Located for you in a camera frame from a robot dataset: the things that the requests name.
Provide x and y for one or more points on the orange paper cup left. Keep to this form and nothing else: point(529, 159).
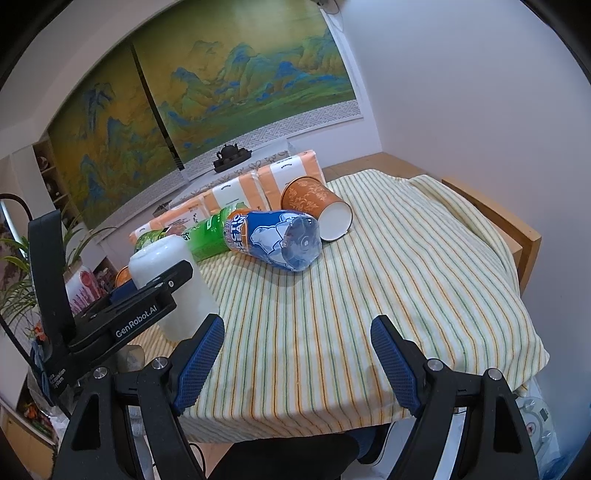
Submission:
point(122, 277)

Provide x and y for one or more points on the white red ceramic plant pot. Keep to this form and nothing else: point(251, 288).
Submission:
point(82, 288)

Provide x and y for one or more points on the green spider plant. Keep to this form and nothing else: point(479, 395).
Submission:
point(18, 301)

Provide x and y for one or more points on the green grapefruit drink bottle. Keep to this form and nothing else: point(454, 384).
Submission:
point(204, 238)

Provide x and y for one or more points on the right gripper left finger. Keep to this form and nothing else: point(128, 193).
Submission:
point(98, 443)

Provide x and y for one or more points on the striped yellow tablecloth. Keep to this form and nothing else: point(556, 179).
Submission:
point(297, 359)

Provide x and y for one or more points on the green landscape painting right panel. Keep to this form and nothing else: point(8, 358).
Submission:
point(219, 69)

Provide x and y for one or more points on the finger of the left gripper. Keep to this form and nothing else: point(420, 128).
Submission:
point(172, 278)

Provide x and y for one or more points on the wooden wall shelf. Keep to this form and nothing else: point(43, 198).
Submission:
point(54, 183)

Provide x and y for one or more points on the orange tissue pack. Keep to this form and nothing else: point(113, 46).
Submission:
point(277, 175)
point(171, 219)
point(242, 189)

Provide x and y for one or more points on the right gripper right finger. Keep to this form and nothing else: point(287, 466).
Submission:
point(494, 444)

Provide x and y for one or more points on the orange paper cup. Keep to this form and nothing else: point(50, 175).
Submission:
point(311, 196)
point(122, 277)

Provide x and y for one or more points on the black teapot set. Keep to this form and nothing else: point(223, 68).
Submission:
point(230, 156)

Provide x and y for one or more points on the green landscape painting panel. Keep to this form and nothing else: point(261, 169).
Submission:
point(219, 69)
point(107, 144)

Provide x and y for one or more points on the white round appliance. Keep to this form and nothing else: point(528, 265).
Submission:
point(539, 424)

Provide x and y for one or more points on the orange paper cup right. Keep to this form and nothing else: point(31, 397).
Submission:
point(311, 196)

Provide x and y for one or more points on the blue Arctic Ocean bottle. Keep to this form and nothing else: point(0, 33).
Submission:
point(284, 239)

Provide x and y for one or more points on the green landscape painting left panel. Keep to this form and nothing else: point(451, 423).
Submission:
point(107, 144)

